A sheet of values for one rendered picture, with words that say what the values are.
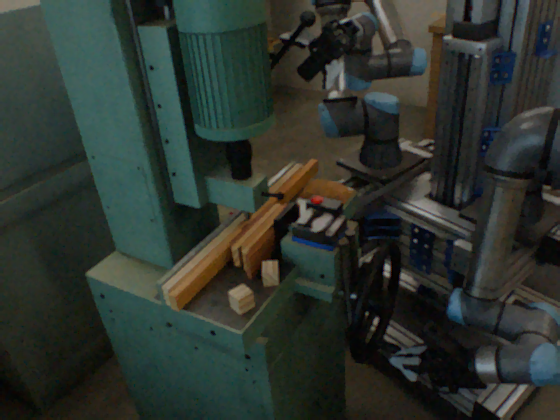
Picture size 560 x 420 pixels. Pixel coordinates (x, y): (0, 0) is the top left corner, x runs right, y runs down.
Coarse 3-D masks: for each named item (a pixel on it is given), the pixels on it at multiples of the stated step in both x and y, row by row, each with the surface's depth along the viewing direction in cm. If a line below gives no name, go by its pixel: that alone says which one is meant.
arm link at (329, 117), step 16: (320, 0) 150; (336, 0) 148; (352, 0) 152; (336, 16) 150; (336, 80) 155; (336, 96) 155; (352, 96) 156; (320, 112) 160; (336, 112) 156; (352, 112) 156; (336, 128) 157; (352, 128) 158
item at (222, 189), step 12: (228, 168) 118; (216, 180) 114; (228, 180) 113; (240, 180) 112; (252, 180) 112; (264, 180) 113; (216, 192) 116; (228, 192) 114; (240, 192) 112; (252, 192) 110; (264, 192) 115; (228, 204) 116; (240, 204) 114; (252, 204) 112
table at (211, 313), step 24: (288, 264) 112; (216, 288) 107; (264, 288) 106; (288, 288) 110; (312, 288) 110; (336, 288) 110; (168, 312) 105; (192, 312) 101; (216, 312) 100; (264, 312) 102; (216, 336) 100; (240, 336) 96
